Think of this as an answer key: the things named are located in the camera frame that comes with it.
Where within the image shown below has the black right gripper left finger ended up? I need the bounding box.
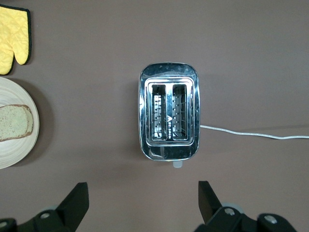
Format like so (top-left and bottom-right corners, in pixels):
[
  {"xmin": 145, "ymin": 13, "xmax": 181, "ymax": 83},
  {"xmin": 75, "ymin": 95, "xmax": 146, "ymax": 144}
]
[{"xmin": 0, "ymin": 182, "xmax": 89, "ymax": 232}]

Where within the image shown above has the yellow quilted oven mitt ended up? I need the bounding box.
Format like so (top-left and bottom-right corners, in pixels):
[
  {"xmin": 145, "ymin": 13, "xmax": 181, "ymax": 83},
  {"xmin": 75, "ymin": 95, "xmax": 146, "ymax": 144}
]
[{"xmin": 0, "ymin": 5, "xmax": 32, "ymax": 75}]

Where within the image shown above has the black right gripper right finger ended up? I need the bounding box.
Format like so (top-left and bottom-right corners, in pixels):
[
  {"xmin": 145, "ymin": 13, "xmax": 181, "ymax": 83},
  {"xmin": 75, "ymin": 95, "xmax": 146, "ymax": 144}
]
[{"xmin": 193, "ymin": 180, "xmax": 297, "ymax": 232}]

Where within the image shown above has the chrome two-slot toaster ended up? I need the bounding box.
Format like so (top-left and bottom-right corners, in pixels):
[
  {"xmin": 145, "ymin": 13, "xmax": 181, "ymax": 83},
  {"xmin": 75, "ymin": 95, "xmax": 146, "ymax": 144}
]
[{"xmin": 137, "ymin": 62, "xmax": 201, "ymax": 169}]

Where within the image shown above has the toast slice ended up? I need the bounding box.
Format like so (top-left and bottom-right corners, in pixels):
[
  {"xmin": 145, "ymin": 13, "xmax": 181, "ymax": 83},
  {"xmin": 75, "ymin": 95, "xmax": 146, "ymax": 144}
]
[{"xmin": 0, "ymin": 104, "xmax": 34, "ymax": 143}]

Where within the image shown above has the brown table cover sheet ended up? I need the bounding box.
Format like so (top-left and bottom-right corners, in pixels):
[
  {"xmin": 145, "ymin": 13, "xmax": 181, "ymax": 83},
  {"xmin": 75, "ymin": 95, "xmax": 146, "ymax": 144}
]
[{"xmin": 0, "ymin": 0, "xmax": 309, "ymax": 232}]

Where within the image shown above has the white toaster power cable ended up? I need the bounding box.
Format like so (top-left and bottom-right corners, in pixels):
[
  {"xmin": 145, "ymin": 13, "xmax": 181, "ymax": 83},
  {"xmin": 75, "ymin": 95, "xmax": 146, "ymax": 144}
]
[{"xmin": 199, "ymin": 125, "xmax": 309, "ymax": 140}]

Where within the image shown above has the round light wooden plate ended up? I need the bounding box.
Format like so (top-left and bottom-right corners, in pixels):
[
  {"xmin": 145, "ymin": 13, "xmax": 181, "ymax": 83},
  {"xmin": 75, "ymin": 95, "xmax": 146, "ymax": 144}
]
[{"xmin": 0, "ymin": 76, "xmax": 40, "ymax": 170}]

